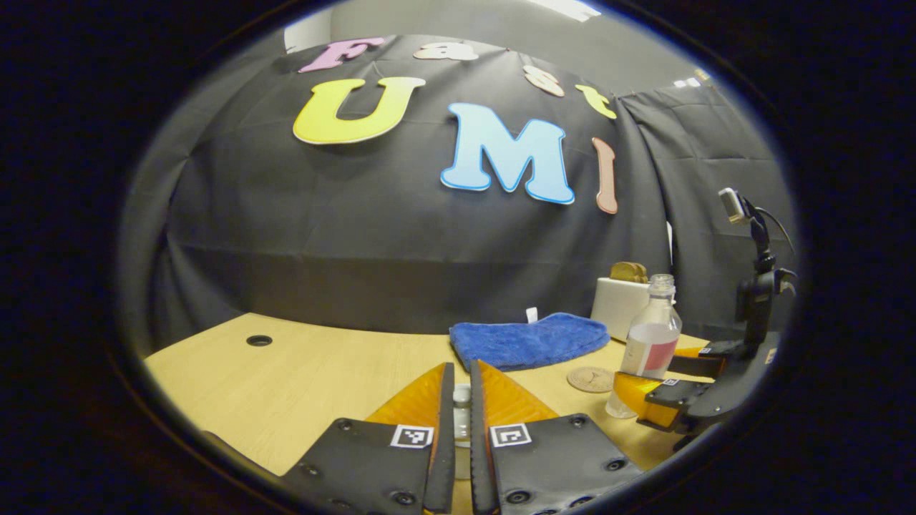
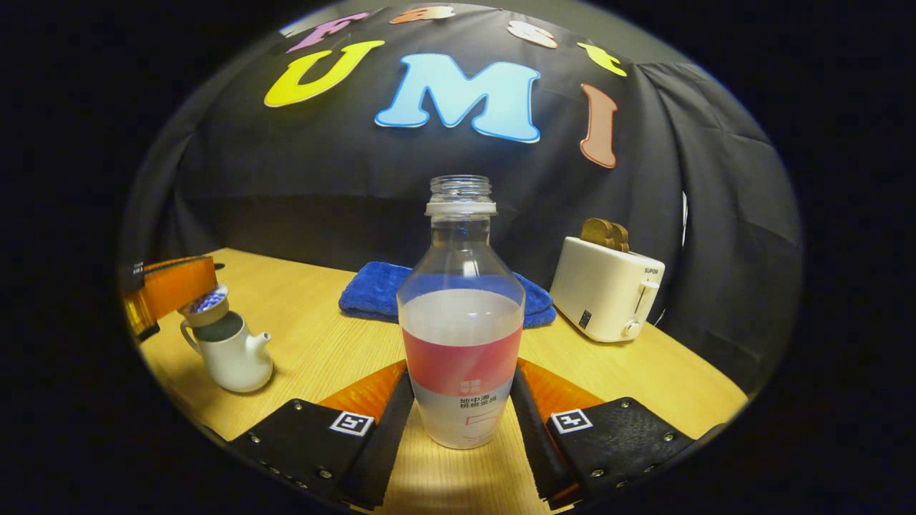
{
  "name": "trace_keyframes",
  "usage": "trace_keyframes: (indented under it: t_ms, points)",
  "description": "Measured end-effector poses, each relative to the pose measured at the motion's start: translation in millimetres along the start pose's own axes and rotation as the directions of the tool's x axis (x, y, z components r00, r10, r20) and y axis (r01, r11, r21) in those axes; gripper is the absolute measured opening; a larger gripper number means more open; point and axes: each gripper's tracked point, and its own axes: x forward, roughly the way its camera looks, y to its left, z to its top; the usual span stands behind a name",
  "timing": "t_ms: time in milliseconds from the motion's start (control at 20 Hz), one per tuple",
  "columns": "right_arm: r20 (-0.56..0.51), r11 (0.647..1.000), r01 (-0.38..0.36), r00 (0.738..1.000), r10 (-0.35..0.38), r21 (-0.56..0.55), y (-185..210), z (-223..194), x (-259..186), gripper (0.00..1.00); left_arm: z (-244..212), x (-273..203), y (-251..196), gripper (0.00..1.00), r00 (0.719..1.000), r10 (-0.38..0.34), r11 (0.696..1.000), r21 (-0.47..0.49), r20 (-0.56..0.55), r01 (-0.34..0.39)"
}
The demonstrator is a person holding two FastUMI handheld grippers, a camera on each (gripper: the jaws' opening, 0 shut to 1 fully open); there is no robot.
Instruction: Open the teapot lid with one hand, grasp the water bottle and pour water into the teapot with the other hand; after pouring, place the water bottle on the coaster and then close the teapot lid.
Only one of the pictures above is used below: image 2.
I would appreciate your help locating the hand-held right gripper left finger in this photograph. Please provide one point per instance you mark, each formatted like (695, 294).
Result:
(390, 436)

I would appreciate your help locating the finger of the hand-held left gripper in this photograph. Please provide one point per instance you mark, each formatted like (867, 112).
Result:
(179, 282)
(139, 318)

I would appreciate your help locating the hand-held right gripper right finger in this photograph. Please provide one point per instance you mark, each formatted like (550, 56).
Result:
(529, 436)

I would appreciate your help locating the white teacup lid blue pattern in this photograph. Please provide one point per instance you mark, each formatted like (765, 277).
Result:
(206, 306)

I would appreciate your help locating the white teacup with spout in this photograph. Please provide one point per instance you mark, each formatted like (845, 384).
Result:
(232, 361)

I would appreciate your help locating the clear water bottle pink label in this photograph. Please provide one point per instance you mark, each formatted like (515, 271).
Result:
(461, 336)

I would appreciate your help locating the blue folded towel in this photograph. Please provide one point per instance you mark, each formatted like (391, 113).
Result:
(372, 293)

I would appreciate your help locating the white toaster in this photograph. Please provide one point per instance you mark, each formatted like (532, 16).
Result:
(601, 293)

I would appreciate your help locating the black backdrop cloth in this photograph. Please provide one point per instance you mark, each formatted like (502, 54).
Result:
(322, 186)

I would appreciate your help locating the brown bread slices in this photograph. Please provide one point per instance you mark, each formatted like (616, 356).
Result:
(605, 234)

